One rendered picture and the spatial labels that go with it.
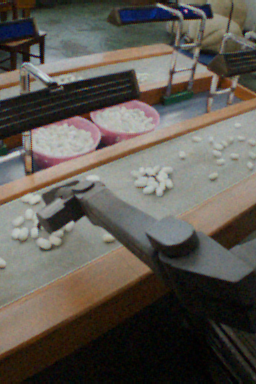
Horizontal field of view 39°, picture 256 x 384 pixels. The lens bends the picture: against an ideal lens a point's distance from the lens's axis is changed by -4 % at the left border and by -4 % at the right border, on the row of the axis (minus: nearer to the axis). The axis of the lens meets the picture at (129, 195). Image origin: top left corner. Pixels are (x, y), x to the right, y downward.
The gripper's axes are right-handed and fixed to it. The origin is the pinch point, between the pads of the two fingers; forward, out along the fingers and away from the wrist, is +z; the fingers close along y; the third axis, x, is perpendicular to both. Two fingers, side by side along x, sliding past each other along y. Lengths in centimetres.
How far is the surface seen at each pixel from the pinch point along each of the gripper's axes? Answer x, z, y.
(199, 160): 7, 4, -56
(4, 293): 14.7, -9.2, 22.4
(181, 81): -26, 41, -93
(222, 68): -20, -14, -61
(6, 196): -4.6, 10.7, 9.3
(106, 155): -5.3, 13.3, -26.4
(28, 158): -12.6, 11.9, -1.0
